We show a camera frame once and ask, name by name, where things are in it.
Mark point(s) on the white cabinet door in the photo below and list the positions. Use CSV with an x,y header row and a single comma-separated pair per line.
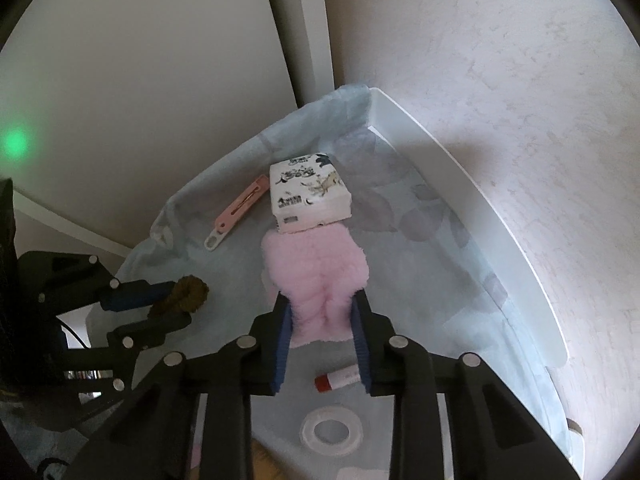
x,y
108,107

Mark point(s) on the brown scrunchie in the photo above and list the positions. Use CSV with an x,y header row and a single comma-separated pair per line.
x,y
187,295

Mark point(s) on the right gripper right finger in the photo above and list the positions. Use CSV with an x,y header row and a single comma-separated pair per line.
x,y
371,332

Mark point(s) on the white tissue pack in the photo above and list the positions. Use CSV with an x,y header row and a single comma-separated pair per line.
x,y
307,191

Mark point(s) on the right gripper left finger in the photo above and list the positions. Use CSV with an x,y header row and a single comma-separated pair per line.
x,y
273,334

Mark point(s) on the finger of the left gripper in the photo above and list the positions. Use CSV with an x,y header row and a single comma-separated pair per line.
x,y
149,333
124,296

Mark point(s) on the pink fluffy headband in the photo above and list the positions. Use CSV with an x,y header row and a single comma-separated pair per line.
x,y
319,271

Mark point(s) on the red cap lip balm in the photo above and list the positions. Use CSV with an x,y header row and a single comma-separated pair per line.
x,y
337,379

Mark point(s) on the pink hair clip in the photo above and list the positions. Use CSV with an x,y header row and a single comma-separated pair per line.
x,y
238,208

